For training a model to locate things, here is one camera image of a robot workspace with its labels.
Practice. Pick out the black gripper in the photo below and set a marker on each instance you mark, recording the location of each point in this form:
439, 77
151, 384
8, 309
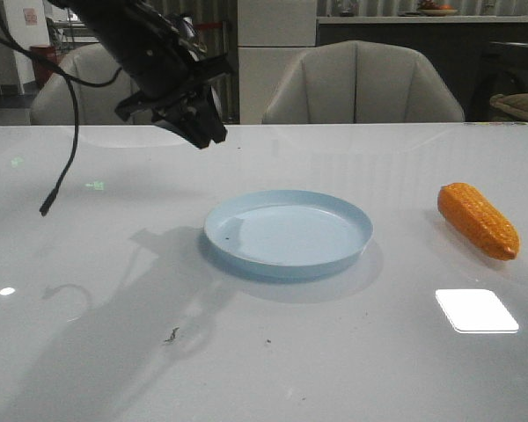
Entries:
193, 101

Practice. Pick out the fruit bowl on counter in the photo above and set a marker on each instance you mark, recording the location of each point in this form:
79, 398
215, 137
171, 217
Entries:
433, 9

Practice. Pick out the right grey upholstered chair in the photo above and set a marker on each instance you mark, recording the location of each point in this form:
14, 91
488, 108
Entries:
361, 82

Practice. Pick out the grey upholstered chair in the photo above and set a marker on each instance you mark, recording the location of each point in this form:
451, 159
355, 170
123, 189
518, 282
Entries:
361, 82
92, 63

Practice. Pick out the white cabinet with drawers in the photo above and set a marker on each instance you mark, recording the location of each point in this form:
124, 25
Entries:
270, 34

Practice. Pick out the pink wall notice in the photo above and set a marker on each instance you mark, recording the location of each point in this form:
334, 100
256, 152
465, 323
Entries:
30, 16

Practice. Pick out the red bin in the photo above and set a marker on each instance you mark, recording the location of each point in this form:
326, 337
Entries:
46, 63

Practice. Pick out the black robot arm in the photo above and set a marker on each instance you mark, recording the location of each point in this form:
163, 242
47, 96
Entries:
172, 76

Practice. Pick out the orange plastic corn cob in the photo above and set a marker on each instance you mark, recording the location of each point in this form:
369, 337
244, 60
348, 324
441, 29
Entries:
466, 209

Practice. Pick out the left grey upholstered chair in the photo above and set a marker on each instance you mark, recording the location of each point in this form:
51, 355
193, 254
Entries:
92, 63

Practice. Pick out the light blue round plate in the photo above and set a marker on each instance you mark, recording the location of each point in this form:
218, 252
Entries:
288, 234

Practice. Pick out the dark counter with white top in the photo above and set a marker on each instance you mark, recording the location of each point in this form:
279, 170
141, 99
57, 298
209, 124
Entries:
477, 57

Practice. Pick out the brown cushion at right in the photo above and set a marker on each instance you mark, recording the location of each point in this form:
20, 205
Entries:
509, 107

